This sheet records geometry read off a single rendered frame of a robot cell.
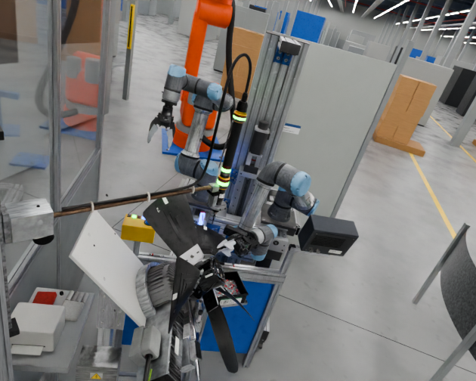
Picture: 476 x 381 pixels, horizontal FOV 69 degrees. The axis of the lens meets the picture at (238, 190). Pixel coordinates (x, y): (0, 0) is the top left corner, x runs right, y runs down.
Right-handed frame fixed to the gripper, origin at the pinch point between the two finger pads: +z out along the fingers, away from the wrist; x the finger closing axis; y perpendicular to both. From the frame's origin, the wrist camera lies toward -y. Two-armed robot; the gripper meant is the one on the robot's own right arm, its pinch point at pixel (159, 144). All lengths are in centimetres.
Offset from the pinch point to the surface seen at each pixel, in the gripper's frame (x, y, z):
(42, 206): 21, -74, 9
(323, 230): -91, -5, 20
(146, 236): -5.1, 1.6, 46.7
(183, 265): -17, -65, 22
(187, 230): -18.9, -37.7, 22.2
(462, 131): -815, 758, -132
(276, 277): -82, 8, 59
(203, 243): -29.2, -22.8, 32.9
